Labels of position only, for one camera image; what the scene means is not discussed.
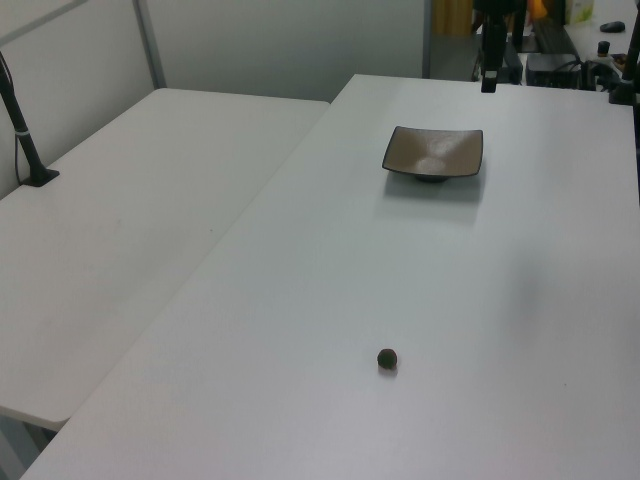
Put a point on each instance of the small red strawberry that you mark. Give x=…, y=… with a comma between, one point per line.
x=388, y=358

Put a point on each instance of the brown square ceramic plate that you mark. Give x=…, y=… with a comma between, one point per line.
x=433, y=150

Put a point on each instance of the white side table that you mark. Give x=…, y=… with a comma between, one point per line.
x=125, y=215

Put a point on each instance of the yellow brown cabinet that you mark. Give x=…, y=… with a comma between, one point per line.
x=450, y=17

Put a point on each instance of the black equipment box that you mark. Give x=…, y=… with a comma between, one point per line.
x=550, y=70

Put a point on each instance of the orange object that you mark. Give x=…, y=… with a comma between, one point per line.
x=537, y=9

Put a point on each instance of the black clamp stand pole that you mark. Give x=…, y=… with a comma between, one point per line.
x=622, y=94

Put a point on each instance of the small black knob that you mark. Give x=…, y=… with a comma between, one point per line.
x=604, y=47

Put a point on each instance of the green and white box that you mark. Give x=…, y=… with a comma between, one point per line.
x=580, y=11

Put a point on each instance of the black computer mouse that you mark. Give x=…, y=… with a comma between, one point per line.
x=612, y=26

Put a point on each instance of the grey partition frame post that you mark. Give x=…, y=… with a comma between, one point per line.
x=151, y=45

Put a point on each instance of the thin black upright post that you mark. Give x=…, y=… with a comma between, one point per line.
x=517, y=25

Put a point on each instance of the black camera stand with white band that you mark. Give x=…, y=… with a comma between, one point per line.
x=24, y=145

